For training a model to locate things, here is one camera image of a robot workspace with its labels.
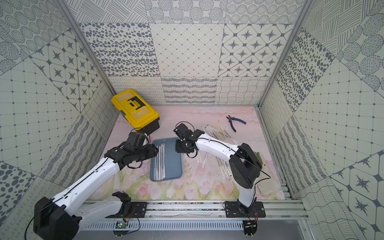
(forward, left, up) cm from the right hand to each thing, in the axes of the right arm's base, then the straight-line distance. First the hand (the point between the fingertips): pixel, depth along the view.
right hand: (181, 150), depth 86 cm
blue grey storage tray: (-6, +5, -11) cm, 14 cm away
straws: (-10, +13, -8) cm, 18 cm away
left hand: (-2, +14, +6) cm, 15 cm away
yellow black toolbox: (+20, +26, +9) cm, 34 cm away
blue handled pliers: (+31, -34, -8) cm, 47 cm away
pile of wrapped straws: (+21, -23, -8) cm, 32 cm away
